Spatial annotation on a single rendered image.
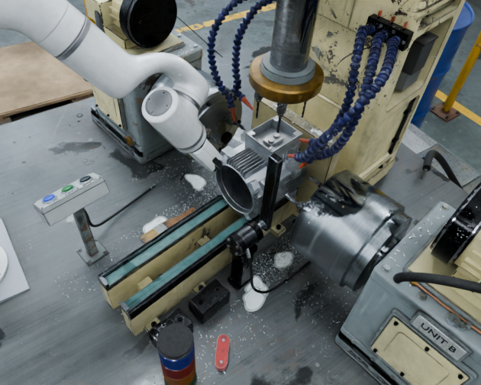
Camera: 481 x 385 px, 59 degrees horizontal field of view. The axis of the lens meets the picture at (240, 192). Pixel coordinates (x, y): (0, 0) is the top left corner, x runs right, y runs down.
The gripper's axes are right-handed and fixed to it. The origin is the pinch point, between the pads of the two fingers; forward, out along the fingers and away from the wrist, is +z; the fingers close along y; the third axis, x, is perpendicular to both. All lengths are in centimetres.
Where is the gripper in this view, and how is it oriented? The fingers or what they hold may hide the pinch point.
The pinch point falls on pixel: (214, 163)
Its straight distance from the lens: 115.8
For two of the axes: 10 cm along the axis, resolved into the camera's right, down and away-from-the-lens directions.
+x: 6.5, -7.5, 0.5
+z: 3.1, 3.3, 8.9
